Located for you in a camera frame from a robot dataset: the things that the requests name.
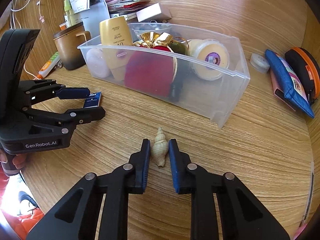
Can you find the yellow sunscreen bottle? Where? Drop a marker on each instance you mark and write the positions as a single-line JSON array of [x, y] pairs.
[[115, 32]]

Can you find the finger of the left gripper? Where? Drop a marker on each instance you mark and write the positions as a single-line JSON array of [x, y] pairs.
[[44, 122], [36, 91]]

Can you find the clear plastic storage box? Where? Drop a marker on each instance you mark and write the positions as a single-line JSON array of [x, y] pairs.
[[212, 99]]

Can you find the person's left hand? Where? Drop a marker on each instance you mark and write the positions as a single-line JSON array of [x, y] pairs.
[[18, 161]]

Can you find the orange and white tube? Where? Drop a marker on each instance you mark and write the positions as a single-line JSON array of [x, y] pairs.
[[49, 66]]

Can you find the cream jelly cup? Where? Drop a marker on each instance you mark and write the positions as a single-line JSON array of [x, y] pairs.
[[211, 51]]

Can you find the pink round compact case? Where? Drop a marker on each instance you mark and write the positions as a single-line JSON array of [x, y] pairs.
[[96, 63]]

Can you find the white small box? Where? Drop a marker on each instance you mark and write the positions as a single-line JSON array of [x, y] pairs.
[[156, 12]]

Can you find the blue card packet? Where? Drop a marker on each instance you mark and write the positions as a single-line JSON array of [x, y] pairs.
[[93, 100]]

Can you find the black orange round case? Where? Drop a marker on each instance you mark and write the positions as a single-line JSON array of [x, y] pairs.
[[307, 69]]

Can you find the small white round tin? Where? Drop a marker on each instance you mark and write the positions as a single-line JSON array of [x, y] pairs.
[[259, 63]]

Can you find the white folded paper sheet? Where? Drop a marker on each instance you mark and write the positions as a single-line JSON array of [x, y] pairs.
[[90, 13]]

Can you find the beige spiral seashell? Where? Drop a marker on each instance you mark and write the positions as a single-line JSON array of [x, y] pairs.
[[160, 148]]

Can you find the blue zipper pouch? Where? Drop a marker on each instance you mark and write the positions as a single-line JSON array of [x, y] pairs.
[[289, 82]]

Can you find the green spray bottle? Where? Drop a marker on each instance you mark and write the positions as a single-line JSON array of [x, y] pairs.
[[69, 14]]

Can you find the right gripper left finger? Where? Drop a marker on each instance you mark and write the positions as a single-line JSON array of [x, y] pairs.
[[96, 207]]

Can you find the red and gold gift pouch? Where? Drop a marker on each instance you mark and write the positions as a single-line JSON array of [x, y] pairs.
[[151, 73]]

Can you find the brown ceramic lidded mug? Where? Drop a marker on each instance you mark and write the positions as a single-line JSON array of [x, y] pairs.
[[67, 42]]

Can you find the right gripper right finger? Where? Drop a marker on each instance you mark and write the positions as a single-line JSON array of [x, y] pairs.
[[221, 203]]

